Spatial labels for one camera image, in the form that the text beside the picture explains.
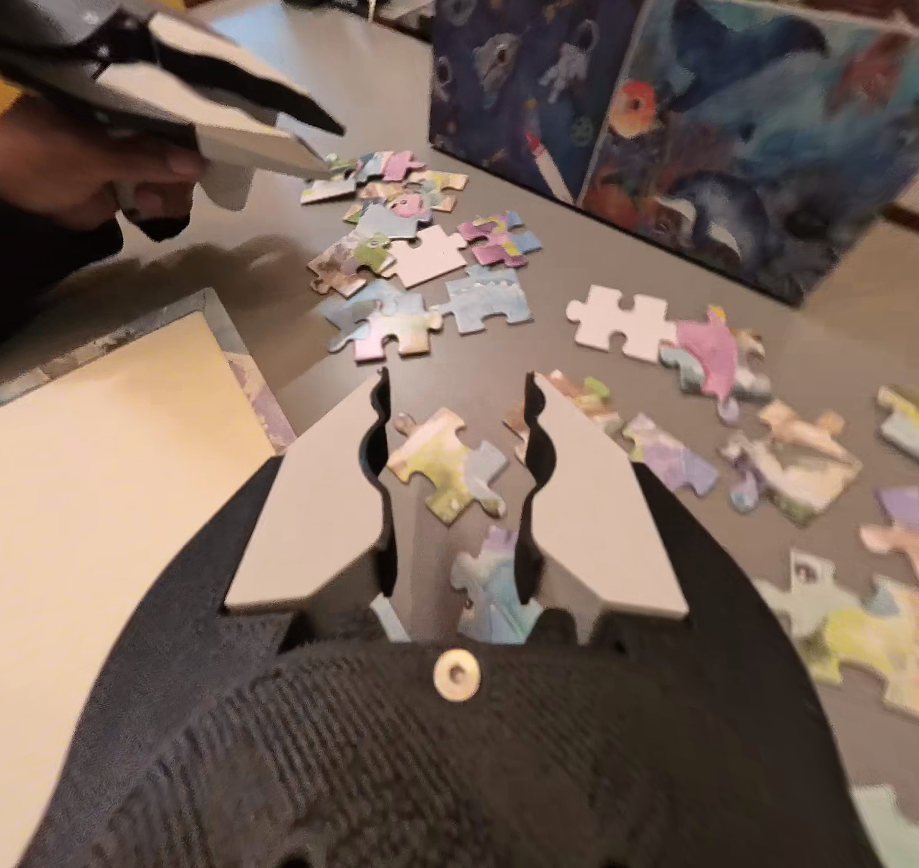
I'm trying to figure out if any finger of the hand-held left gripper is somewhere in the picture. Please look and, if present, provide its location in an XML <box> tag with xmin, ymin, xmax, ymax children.
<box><xmin>147</xmin><ymin>13</ymin><xmax>347</xmax><ymax>136</ymax></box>
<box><xmin>93</xmin><ymin>62</ymin><xmax>335</xmax><ymax>182</ymax></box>

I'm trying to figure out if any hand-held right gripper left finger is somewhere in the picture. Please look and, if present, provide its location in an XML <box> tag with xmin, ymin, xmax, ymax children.
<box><xmin>224</xmin><ymin>367</ymin><xmax>399</xmax><ymax>616</ymax></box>

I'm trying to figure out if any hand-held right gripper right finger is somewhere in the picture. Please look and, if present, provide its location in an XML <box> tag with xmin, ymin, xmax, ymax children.
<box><xmin>513</xmin><ymin>371</ymin><xmax>690</xmax><ymax>622</ymax></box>

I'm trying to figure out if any puzzle tray with painted border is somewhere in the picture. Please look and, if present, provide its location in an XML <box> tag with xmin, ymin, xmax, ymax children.
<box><xmin>0</xmin><ymin>288</ymin><xmax>297</xmax><ymax>868</ymax></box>

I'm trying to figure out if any pile of jigsaw pieces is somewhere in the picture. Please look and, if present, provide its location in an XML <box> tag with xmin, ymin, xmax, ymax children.
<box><xmin>300</xmin><ymin>150</ymin><xmax>919</xmax><ymax>868</ymax></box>

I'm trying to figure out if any pink yellow joined jigsaw piece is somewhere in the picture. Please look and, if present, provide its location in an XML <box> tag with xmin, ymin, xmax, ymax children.
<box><xmin>457</xmin><ymin>211</ymin><xmax>543</xmax><ymax>269</ymax></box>

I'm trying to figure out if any person's left forearm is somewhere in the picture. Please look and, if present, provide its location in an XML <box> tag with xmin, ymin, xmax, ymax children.
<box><xmin>0</xmin><ymin>200</ymin><xmax>124</xmax><ymax>345</ymax></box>

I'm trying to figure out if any person's left hand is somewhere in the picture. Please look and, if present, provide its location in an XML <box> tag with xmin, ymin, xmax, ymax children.
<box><xmin>0</xmin><ymin>94</ymin><xmax>207</xmax><ymax>233</ymax></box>

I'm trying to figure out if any illustrated puzzle box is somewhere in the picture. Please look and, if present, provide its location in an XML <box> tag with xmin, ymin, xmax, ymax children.
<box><xmin>429</xmin><ymin>0</ymin><xmax>919</xmax><ymax>306</ymax></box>

